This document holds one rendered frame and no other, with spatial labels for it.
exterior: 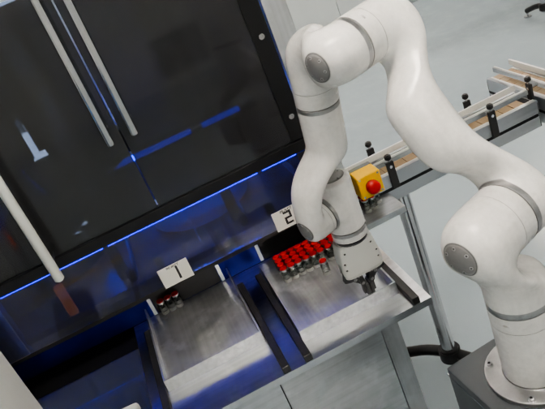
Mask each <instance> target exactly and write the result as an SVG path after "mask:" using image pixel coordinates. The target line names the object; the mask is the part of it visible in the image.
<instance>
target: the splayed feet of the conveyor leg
mask: <svg viewBox="0 0 545 409"><path fill-rule="evenodd" d="M454 343H455V349H454V350H453V351H450V352H444V351H442V349H441V345H436V344H423V345H417V346H411V347H407V350H408V352H409V355H410V357H415V356H420V355H434V356H439V357H440V359H441V361H442V362H443V363H444V364H447V365H453V364H455V363H456V362H457V361H459V360H460V359H462V358H464V357H466V356H467V355H468V354H470V353H471V352H470V351H466V350H462V349H461V348H460V345H459V344H458V343H457V342H455V341H454Z"/></svg>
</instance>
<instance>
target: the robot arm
mask: <svg viewBox="0 0 545 409"><path fill-rule="evenodd" d="M378 62H379V63H380V64H381V65H382V66H383V67H384V69H385V71H386V74H387V80H388V90H387V97H386V113H387V116H388V120H389V122H390V123H391V124H392V126H393V128H394V129H395V131H396V132H397V133H398V135H399V136H400V137H401V138H402V139H403V141H404V142H405V143H406V145H407V146H408V147H409V148H410V150H411V151H412V152H413V153H414V154H415V155H416V157H417V158H418V159H420V160H421V161H422V162H423V163H424V164H426V165H427V166H429V167H430V168H432V169H433V170H437V171H439V172H442V173H448V174H459V175H461V176H464V177H466V178H467V179H469V180H470V181H471V182H472V183H473V184H474V185H475V186H476V187H477V188H478V192H477V193H476V194H475V195H474V196H473V197H472V198H470V199H469V200H468V201H467V202H466V203H465V204H464V205H463V206H462V207H461V208H460V209H459V210H458V211H457V212H456V213H455V214H454V215H453V216H452V217H451V218H450V219H449V221H448V223H447V224H446V226H445V227H444V230H443V232H442V235H441V241H440V246H441V252H442V256H443V258H444V261H445V263H446V264H447V266H448V267H449V268H450V269H452V270H453V271H454V272H456V273H459V274H460V275H461V276H464V277H466V278H468V279H470V280H473V281H475V282H477V283H478V285H479V286H480V288H481V290H482V293H483V298H484V302H485V304H486V309H487V314H488V317H489V320H490V323H491V329H492V333H493V335H494V339H495V342H496V346H495V347H494V348H493V349H492V350H491V352H490V353H489V355H488V356H487V359H486V361H485V366H484V372H485V377H486V379H487V383H488V385H489V386H490V388H491V390H492V391H493V392H494V393H495V394H496V395H498V396H499V397H500V398H502V399H503V400H505V401H507V402H509V403H512V404H515V405H518V406H521V407H535V408H538V407H545V267H544V265H543V264H542V263H541V262H540V261H539V260H537V259H535V258H534V257H532V256H528V255H523V254H520V252H521V251H522V250H523V249H524V248H525V246H526V245H527V244H528V243H529V242H530V241H531V240H532V239H533V238H534V237H535V236H536V235H537V234H538V233H539V232H540V231H541V229H542V228H544V227H545V176H544V175H543V174H542V173H541V172H540V171H539V170H537V169H536V168H534V167H533V166H532V165H531V164H529V163H527V162H526V161H523V160H522V159H521V158H519V157H516V156H514V155H512V154H511V153H508V152H506V151H504V150H503V149H501V148H499V147H497V146H495V145H494V144H492V143H490V142H489V141H487V140H485V139H484V138H482V137H481V136H480V135H478V134H477V133H476V132H475V131H473V130H472V129H471V128H470V127H469V126H468V125H467V123H466V122H465V121H464V120H463V119H462V117H461V116H460V115H459V113H458V112H457V111H456V110H455V109H454V107H453V106H452V104H451V103H450V102H449V100H448V99H447V97H446V96H445V95H444V94H443V93H442V91H441V90H440V88H439V86H438V85H437V83H436V81H435V79H434V77H433V75H432V73H431V68H430V65H429V62H428V56H427V36H426V29H425V26H424V23H423V20H422V18H421V16H420V14H419V13H418V11H417V9H416V8H415V7H414V6H413V4H412V3H411V2H409V1H408V0H366V1H365V2H362V3H360V4H359V5H357V6H356V7H354V8H353V9H351V10H350V11H348V12H346V13H345V14H344V15H342V16H340V17H339V18H337V19H335V20H334V21H333V22H331V23H330V24H327V25H326V26H322V25H320V24H308V25H306V26H304V27H302V28H300V29H299V30H298V31H297V32H296V33H295V34H294V35H293V36H292V37H291V38H290V40H289V42H288V44H287V46H286V50H285V64H286V69H287V73H288V76H289V80H290V87H291V90H292V93H293V97H294V103H295V107H296V110H297V114H298V119H299V122H300V126H301V129H302V133H303V139H304V142H305V152H304V154H303V157H302V159H301V161H300V162H299V164H298V168H297V170H296V172H295V174H294V179H293V182H292V188H291V202H292V207H293V211H294V217H295V221H296V223H297V226H298V229H299V231H300V233H301V234H302V236H303V237H304V238H305V239H307V240H308V241H311V242H318V241H320V240H322V239H324V238H325V237H327V236H328V235H329V234H331V236H332V238H333V252H334V256H335V259H336V262H337V267H338V269H339V271H340V273H342V279H343V282H344V283H345V284H349V283H352V282H357V283H359V284H361V286H362V289H363V292H364V293H365V294H366V293H368V294H371V293H373V292H375V288H376V285H375V282H374V280H375V274H376V272H377V270H378V269H379V268H381V267H382V266H383V265H384V262H383V258H382V256H381V253H380V250H379V248H378V246H377V244H376V242H375V240H374V238H373V236H372V234H371V232H370V231H369V230H368V228H367V224H366V219H365V217H364V216H363V211H362V209H361V207H360V204H359V202H358V197H357V195H356V192H355V190H354V185H353V183H352V180H351V177H350V173H349V172H348V171H347V170H345V169H342V168H337V166H338V165H339V163H340V162H341V160H342V159H343V158H344V156H345V154H346V151H347V147H348V142H347V136H346V131H345V123H344V118H343V113H342V108H341V100H340V95H339V91H338V87H339V86H341V85H343V84H346V83H348V82H350V81H351V80H354V79H355V78H357V77H358V76H360V75H361V74H362V73H364V72H365V71H367V70H368V69H370V68H371V67H373V66H375V65H376V64H377V63H378ZM363 274H366V276H365V278H364V277H363Z"/></svg>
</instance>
